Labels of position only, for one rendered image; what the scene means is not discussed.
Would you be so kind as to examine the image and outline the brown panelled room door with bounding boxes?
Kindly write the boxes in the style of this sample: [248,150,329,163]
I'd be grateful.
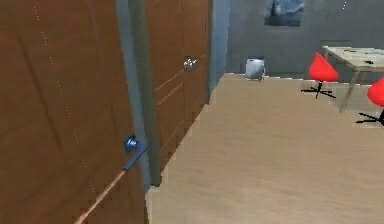
[143,0,212,174]

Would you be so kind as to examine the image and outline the silver round door knob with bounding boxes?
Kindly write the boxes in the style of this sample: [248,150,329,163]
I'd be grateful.
[183,57,198,72]

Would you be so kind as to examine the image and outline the pale grey round bin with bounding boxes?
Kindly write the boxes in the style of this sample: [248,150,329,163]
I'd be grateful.
[244,58,266,82]

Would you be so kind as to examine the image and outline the brown wooden room door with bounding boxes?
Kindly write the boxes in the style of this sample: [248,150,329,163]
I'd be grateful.
[0,0,150,224]

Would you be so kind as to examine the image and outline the red swivel chair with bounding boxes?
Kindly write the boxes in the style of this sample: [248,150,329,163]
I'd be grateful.
[355,77,384,127]
[300,52,340,100]

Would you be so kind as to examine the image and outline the pale wooden table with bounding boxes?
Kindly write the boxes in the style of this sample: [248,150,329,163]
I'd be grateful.
[321,45,384,114]

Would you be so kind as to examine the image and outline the blue lever door handle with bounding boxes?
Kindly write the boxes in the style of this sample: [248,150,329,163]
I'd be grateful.
[122,133,150,172]

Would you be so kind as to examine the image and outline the blue framed wall picture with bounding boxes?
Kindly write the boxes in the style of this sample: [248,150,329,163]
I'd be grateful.
[264,0,306,28]

